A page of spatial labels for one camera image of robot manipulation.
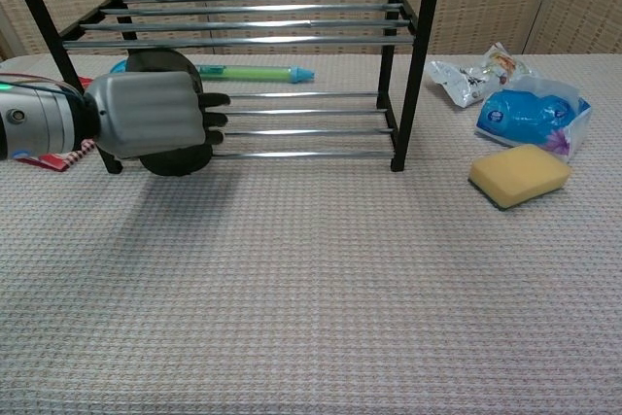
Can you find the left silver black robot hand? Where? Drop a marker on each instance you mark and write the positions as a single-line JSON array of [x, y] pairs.
[[146, 114]]

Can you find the black slipper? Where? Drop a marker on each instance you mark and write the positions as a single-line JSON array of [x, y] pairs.
[[165, 62]]

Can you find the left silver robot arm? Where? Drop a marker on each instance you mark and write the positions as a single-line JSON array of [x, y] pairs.
[[39, 118]]

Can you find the black metal shoe rack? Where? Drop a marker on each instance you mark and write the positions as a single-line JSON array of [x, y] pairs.
[[418, 60]]

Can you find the red cartoon spiral notebook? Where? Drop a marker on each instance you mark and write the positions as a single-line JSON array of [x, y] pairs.
[[53, 161]]

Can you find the green blue water gun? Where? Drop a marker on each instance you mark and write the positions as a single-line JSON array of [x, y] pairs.
[[252, 73]]

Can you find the woven beige tablecloth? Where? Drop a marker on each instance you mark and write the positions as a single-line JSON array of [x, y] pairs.
[[340, 298]]

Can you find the white snack bag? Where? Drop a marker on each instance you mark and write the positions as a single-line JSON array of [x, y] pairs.
[[461, 82]]

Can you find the bamboo folding screen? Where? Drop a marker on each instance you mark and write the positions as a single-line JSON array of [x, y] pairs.
[[486, 2]]

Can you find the yellow sponge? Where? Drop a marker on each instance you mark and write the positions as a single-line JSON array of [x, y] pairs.
[[517, 174]]

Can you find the blue tissue pack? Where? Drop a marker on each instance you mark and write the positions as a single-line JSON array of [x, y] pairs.
[[525, 116]]

